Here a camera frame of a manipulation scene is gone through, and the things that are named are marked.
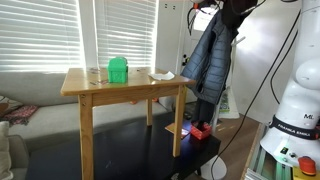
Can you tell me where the black hat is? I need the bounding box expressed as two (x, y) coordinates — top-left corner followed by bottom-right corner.
(222, 0), (258, 30)

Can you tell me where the white folded paper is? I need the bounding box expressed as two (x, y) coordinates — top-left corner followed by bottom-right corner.
(149, 71), (175, 81)

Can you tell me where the green plastic box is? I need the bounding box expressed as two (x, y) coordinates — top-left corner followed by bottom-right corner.
(107, 57), (128, 83)

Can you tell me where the dark blue puffer vest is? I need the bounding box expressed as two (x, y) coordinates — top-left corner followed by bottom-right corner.
(181, 10), (237, 104)

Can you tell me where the white front door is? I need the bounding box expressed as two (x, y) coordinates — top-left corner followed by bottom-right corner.
(176, 0), (216, 73)

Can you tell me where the red small box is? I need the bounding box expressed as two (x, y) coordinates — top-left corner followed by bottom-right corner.
(190, 123), (212, 140)

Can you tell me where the black low platform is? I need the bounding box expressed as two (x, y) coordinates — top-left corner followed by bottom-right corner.
(26, 113), (220, 180)

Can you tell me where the brown wooden table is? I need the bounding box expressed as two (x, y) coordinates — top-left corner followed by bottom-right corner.
(60, 67), (195, 180)

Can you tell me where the cream tote bag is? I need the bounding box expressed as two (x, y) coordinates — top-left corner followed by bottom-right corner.
(219, 87), (240, 119)

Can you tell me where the white coat rack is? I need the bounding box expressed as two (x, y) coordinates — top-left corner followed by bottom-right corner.
(199, 36), (245, 180)

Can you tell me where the grey sofa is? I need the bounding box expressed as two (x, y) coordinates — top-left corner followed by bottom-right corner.
(0, 71), (168, 180)

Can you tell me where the patterned sofa cushion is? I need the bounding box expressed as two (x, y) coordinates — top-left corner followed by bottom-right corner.
(0, 96), (39, 126)

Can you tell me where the red emergency stop button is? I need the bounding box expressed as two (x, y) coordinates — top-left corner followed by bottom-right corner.
(298, 156), (316, 176)

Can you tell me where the black door handle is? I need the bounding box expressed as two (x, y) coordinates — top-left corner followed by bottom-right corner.
(182, 54), (190, 66)

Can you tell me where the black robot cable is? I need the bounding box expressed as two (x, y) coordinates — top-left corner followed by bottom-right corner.
(209, 9), (302, 180)

